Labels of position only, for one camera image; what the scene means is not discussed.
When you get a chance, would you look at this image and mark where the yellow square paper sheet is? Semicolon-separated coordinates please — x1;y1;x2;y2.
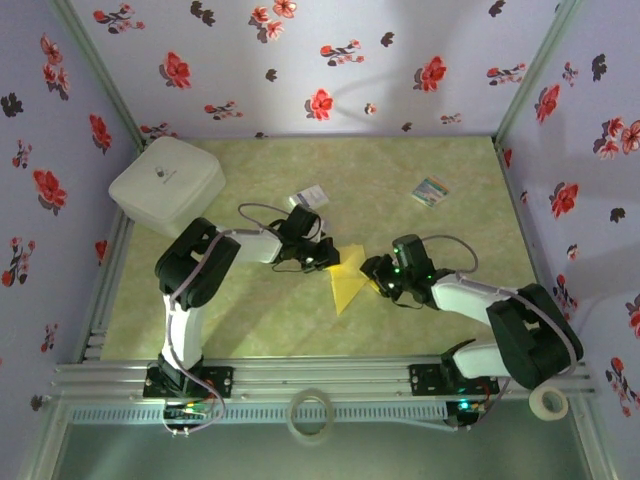
327;242;381;317

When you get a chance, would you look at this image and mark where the white blue card packet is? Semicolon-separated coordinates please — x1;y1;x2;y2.
287;183;331;211

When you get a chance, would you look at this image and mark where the colourful striped card packet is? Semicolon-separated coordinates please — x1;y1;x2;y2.
410;174;450;208

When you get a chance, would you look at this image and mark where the white plastic storage box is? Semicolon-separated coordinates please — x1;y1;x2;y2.
108;136;227;240

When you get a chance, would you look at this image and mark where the clear adhesive tape roll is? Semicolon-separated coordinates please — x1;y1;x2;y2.
287;387;336;446

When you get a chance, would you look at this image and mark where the white adhesive tape roll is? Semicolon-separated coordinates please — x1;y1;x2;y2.
528;385;570;421

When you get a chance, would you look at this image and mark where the lavender left arm cable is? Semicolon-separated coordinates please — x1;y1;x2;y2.
162;202;291;437

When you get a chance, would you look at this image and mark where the lavender arm cable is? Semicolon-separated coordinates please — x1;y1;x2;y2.
422;234;581;431
162;202;291;437

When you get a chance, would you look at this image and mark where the lavender right arm cable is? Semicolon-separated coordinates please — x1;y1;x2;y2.
422;234;581;431

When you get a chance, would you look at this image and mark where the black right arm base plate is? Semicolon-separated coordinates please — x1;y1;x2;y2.
408;363;501;399

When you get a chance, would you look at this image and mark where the long aluminium mounting rail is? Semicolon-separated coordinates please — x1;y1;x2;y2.
49;353;599;401

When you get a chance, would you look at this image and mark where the aluminium side rail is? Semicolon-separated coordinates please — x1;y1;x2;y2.
493;139;571;359
74;207;135;364

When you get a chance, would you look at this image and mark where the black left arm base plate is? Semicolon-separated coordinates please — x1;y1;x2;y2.
143;364;235;400

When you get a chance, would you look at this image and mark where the grey slotted cable duct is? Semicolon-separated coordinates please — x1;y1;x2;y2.
67;401;450;427

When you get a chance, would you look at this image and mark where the aluminium frame post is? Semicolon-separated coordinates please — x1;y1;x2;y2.
493;0;585;146
49;0;147;150

